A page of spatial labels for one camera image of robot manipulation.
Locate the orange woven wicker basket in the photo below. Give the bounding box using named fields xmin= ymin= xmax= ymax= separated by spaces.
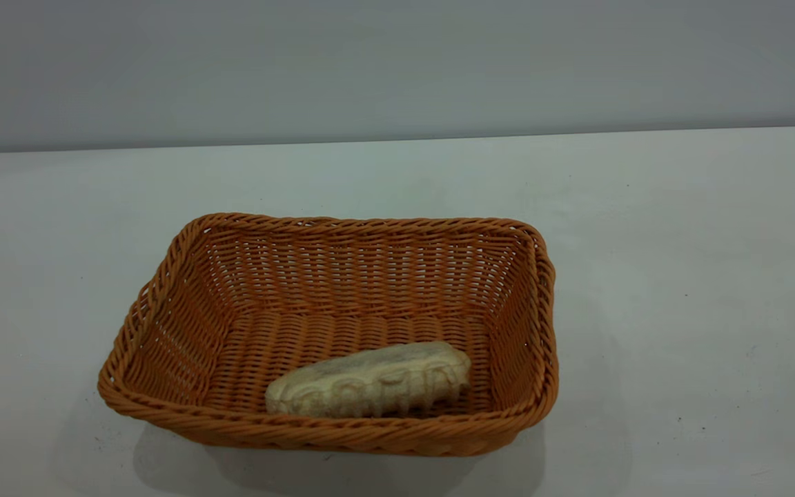
xmin=97 ymin=212 xmax=560 ymax=457

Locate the ridged golden bread roll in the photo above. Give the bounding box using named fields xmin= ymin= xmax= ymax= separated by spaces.
xmin=265 ymin=340 xmax=472 ymax=419

